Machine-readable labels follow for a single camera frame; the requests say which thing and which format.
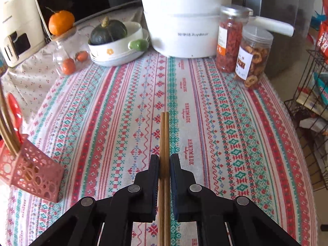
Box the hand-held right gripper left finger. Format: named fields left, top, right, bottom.
left=31, top=155, right=160, bottom=246

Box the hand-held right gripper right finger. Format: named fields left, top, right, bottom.
left=170, top=154, right=301, bottom=246

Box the pink perforated utensil basket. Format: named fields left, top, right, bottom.
left=0, top=134, right=64, bottom=203

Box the red plastic spoon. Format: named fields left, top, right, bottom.
left=6, top=93, right=25, bottom=144

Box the white plate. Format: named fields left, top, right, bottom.
left=90, top=28, right=150, bottom=66

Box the jar of dried fruit rings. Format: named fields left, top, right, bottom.
left=234, top=26, right=274, bottom=90

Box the jar of red dried berries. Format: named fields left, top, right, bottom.
left=216, top=5, right=250, bottom=73

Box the dark green pumpkin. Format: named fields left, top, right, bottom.
left=90, top=17, right=128, bottom=45

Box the clear glass jar wooden lid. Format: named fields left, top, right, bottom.
left=52, top=27, right=90, bottom=76

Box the long wooden cooking chopstick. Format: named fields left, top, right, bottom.
left=0, top=82, right=21, bottom=154

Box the white electric cooking pot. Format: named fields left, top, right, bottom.
left=137, top=0, right=294, bottom=58

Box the small-floral white tablecloth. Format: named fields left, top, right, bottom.
left=0, top=5, right=149, bottom=144

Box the blue snack packet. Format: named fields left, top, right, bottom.
left=314, top=72, right=328, bottom=95

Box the large orange with stem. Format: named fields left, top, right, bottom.
left=49, top=10, right=75, bottom=36

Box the black glass-door microwave oven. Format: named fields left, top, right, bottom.
left=32, top=0, right=144, bottom=41

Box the red snack packet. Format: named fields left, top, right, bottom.
left=315, top=22, right=328, bottom=54

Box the grey refrigerator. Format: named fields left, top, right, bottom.
left=243, top=0, right=318, bottom=80

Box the cream air fryer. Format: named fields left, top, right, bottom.
left=0, top=0, right=48, bottom=68

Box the white bowl green handle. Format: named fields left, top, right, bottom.
left=88, top=22, right=149, bottom=59

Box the black wire rack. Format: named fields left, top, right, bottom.
left=284, top=13, right=328, bottom=190

